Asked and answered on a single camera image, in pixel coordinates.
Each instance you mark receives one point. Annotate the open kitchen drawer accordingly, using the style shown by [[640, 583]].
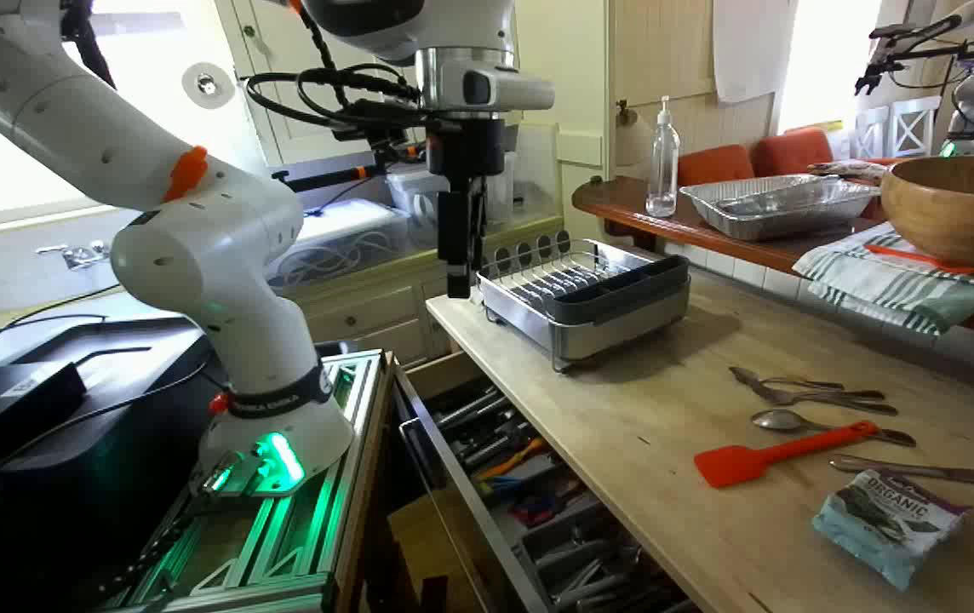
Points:
[[521, 526]]

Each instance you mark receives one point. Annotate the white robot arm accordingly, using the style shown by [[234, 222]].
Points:
[[206, 230]]

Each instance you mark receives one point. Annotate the metal tongs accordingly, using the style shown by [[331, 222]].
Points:
[[825, 396]]

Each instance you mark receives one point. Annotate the orange silicone spatula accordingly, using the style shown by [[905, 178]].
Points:
[[741, 464]]

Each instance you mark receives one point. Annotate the small printed packet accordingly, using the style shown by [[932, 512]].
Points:
[[888, 523]]

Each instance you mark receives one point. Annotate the orange chair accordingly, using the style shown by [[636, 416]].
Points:
[[798, 149]]

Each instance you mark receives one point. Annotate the wooden bowl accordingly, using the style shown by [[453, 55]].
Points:
[[932, 205]]

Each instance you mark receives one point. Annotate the metal spoon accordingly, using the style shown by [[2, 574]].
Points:
[[789, 421]]

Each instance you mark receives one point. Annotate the metal knife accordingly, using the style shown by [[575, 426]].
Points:
[[856, 464]]

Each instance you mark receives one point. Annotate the grey metal drying rack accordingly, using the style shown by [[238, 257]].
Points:
[[590, 302]]

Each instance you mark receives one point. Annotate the clear hand sanitizer bottle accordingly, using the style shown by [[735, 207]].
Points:
[[663, 183]]

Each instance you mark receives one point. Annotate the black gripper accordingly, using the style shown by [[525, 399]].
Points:
[[462, 149]]

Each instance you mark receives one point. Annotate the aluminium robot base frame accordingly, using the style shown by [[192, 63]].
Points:
[[234, 549]]

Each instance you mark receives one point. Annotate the aluminium foil tray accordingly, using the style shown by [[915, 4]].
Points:
[[778, 205]]

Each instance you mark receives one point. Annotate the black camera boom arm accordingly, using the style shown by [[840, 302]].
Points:
[[948, 35]]

